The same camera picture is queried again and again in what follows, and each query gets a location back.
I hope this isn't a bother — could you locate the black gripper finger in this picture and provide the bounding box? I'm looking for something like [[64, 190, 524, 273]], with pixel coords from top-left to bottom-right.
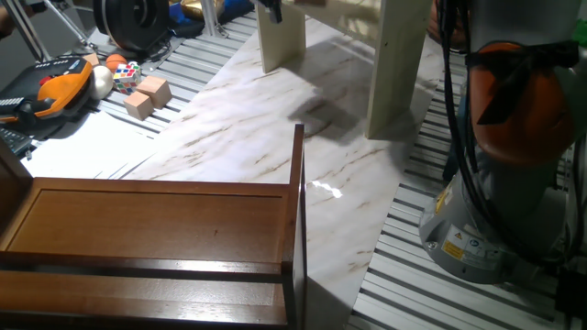
[[256, 0, 284, 25]]

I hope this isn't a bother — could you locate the shiny gold object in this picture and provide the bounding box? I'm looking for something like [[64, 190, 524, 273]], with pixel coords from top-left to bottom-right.
[[180, 0, 226, 22]]

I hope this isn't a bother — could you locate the cream wooden shelf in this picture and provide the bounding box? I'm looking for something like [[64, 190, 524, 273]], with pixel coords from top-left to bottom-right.
[[255, 0, 435, 140]]

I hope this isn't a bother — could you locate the dark brown wooden shelf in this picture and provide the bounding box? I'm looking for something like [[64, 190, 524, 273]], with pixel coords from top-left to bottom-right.
[[0, 123, 308, 330]]

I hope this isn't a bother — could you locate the bystander hand with dark sleeve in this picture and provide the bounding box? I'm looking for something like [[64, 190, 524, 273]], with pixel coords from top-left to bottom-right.
[[0, 6, 16, 40]]

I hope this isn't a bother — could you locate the blue bag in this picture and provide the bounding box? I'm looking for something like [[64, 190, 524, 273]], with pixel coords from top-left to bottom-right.
[[168, 0, 256, 39]]

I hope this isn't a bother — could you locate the black filament spool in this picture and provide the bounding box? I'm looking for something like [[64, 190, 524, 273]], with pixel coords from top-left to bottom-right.
[[92, 0, 172, 54]]

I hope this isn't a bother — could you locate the light wooden cube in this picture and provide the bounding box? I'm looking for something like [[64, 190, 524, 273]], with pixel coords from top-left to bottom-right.
[[136, 74, 173, 110], [122, 91, 155, 122]]

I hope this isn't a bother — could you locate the rubik's cube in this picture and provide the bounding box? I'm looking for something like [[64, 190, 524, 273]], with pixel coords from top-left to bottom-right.
[[112, 60, 142, 96]]

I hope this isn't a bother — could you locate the orange ball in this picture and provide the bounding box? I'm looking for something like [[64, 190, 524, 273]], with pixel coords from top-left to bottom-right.
[[105, 53, 128, 75]]

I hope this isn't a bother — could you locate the white ball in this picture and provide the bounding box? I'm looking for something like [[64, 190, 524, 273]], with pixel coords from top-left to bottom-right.
[[88, 64, 115, 102]]

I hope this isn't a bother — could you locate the grey metal tripod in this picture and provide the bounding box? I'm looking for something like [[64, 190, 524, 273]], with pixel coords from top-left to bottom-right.
[[27, 0, 100, 51]]

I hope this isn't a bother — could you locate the white paper sheet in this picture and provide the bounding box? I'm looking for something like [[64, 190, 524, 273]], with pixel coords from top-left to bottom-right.
[[19, 109, 158, 181]]

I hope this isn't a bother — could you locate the orange and black teach pendant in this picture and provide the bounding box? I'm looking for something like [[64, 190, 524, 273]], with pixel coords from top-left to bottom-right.
[[0, 55, 94, 126]]

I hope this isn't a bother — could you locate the black keyboard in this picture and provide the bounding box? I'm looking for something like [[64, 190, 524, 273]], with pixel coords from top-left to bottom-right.
[[0, 126, 34, 158]]

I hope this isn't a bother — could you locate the aluminium frame beam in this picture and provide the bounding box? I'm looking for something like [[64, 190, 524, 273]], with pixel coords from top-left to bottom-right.
[[200, 0, 230, 39]]

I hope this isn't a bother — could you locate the aluminium frame post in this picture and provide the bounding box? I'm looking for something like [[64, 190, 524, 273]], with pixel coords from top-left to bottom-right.
[[3, 0, 52, 63]]

